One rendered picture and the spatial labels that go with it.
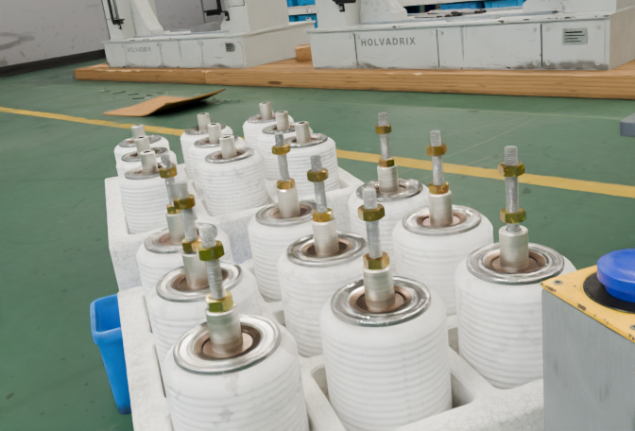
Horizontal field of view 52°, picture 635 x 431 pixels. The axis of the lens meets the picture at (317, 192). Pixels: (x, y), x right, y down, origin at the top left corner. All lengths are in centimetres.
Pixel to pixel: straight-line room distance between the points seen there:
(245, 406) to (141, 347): 23
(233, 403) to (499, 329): 21
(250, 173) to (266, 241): 30
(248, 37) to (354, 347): 328
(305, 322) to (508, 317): 18
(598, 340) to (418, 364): 16
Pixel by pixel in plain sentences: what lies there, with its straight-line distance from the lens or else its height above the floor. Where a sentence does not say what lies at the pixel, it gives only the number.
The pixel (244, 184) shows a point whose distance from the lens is 97.
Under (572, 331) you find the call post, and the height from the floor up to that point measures 30.
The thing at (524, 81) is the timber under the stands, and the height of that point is 5.
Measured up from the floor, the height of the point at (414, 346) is 24.
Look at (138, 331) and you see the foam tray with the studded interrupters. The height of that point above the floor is 18.
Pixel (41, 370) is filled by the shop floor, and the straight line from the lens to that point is 107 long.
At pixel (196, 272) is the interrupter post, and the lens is 57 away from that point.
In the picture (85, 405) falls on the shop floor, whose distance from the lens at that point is 95.
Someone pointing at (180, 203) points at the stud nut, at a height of 33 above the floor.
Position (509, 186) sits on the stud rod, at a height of 32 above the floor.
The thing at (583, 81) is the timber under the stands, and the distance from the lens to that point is 241.
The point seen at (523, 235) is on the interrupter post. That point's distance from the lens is 54.
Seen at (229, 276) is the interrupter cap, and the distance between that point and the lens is 58.
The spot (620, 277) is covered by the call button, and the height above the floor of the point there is 33.
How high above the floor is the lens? 49
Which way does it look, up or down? 18 degrees down
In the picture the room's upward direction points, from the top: 7 degrees counter-clockwise
